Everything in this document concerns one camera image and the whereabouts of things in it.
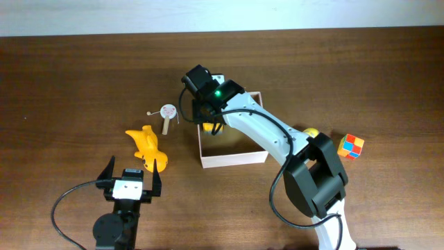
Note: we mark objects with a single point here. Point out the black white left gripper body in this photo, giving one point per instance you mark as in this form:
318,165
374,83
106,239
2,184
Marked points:
146,195

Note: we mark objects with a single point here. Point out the pink cardboard box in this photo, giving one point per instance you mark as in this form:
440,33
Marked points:
228,147

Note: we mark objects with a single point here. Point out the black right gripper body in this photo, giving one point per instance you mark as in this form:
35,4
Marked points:
199,114

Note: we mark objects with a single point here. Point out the pig face rattle drum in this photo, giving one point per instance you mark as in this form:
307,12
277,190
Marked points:
167,112

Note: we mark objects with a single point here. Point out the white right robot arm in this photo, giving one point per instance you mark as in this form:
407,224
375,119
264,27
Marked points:
314,176

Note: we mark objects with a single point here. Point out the yellow grey toy truck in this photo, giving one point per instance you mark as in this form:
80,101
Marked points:
212,128

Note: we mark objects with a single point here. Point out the orange rubber dolphin toy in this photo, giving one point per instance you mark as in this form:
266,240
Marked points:
147,148

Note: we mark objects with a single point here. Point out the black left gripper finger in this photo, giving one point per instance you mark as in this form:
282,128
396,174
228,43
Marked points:
107,173
156,182

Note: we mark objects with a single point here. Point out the yellow ball toy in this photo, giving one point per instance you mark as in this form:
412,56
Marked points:
312,132

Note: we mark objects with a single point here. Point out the colourful puzzle cube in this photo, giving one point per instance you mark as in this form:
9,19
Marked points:
350,147

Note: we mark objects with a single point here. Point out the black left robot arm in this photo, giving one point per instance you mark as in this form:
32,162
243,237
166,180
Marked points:
118,229

